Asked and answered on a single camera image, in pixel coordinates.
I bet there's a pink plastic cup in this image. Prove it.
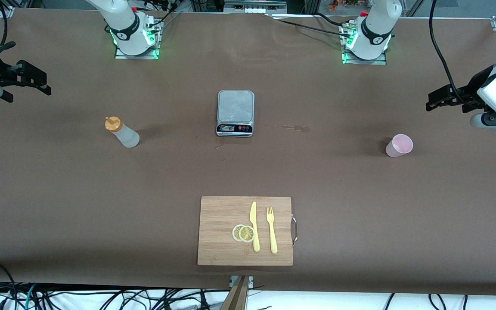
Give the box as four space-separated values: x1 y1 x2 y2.
385 134 413 158

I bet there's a clear sauce bottle orange cap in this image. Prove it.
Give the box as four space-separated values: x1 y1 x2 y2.
105 116 140 149

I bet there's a brown table cover sheet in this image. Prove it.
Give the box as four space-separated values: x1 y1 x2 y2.
0 8 496 297

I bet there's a silver digital kitchen scale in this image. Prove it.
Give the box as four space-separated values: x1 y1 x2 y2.
216 90 255 138

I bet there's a yellow plastic fork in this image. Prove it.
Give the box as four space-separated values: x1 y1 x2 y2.
266 207 278 254

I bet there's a yellow plastic knife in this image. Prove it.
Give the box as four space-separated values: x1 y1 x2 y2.
250 201 260 252

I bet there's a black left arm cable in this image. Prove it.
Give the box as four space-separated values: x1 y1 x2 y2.
429 0 468 100

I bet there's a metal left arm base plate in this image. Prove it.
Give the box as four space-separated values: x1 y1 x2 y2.
341 22 388 65

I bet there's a black cable across table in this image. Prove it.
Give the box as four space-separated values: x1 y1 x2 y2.
270 12 357 37

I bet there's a teal floor cable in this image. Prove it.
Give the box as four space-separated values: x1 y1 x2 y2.
23 283 38 310

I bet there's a wooden cutting board metal handle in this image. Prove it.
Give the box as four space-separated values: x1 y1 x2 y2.
197 196 298 266

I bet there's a wooden post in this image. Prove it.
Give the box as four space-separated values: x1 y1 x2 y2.
220 276 251 310

